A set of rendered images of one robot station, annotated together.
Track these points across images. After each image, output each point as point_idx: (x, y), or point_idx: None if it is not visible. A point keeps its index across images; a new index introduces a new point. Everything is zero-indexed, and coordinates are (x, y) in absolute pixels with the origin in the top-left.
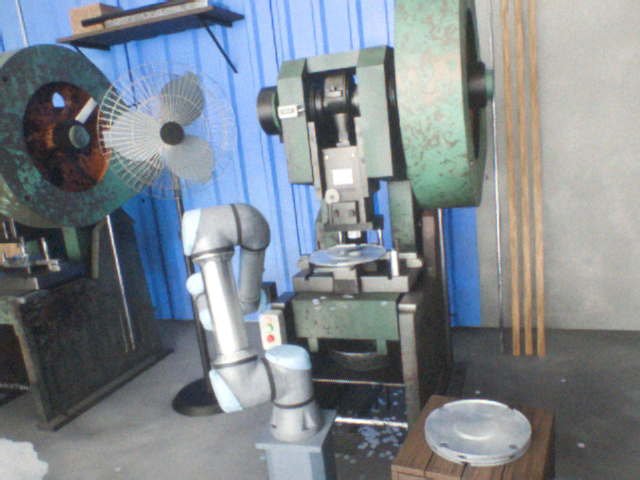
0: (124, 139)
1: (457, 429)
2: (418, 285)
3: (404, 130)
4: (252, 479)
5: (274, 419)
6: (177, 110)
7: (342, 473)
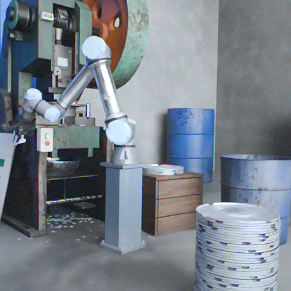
0: None
1: (159, 167)
2: None
3: (127, 38)
4: (32, 244)
5: (122, 156)
6: None
7: (75, 229)
